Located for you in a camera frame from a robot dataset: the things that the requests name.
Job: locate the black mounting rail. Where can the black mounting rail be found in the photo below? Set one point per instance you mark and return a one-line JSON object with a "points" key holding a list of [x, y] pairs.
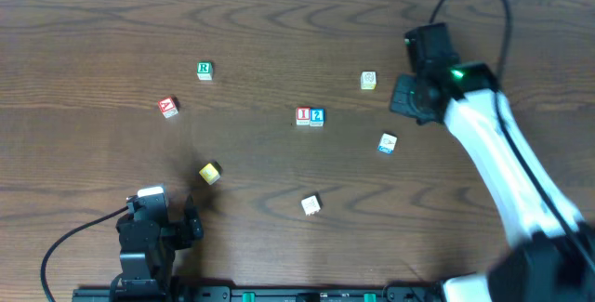
{"points": [[227, 294]]}

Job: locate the yellow-sided picture block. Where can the yellow-sided picture block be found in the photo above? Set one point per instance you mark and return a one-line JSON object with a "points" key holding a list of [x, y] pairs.
{"points": [[368, 80]]}

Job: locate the white red-print block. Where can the white red-print block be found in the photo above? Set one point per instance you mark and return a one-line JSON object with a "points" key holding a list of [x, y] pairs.
{"points": [[311, 205]]}

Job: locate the yellow wooden block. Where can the yellow wooden block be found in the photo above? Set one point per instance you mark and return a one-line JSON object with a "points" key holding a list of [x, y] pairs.
{"points": [[210, 173]]}

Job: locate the red letter I block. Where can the red letter I block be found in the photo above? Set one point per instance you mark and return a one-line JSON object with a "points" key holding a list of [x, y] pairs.
{"points": [[303, 115]]}

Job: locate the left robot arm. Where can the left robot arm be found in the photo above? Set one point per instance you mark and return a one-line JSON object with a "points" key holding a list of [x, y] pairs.
{"points": [[148, 271]]}

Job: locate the blue-sided picture block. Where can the blue-sided picture block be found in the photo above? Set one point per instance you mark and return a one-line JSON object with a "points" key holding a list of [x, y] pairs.
{"points": [[387, 143]]}

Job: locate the red letter A block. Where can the red letter A block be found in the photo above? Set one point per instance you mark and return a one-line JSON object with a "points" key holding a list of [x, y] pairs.
{"points": [[168, 107]]}

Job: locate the green letter R block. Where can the green letter R block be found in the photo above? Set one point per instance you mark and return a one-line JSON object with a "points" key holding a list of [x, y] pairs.
{"points": [[205, 71]]}

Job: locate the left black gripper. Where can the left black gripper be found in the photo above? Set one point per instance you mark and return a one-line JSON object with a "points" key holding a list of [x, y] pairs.
{"points": [[181, 229]]}

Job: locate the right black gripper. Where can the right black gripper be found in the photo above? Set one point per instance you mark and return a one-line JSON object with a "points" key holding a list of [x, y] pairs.
{"points": [[402, 96]]}

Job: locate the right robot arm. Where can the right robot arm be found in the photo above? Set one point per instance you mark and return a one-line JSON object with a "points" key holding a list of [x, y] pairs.
{"points": [[551, 254]]}

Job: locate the blue number 2 block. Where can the blue number 2 block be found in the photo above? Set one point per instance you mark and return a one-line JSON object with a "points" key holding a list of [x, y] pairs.
{"points": [[317, 117]]}

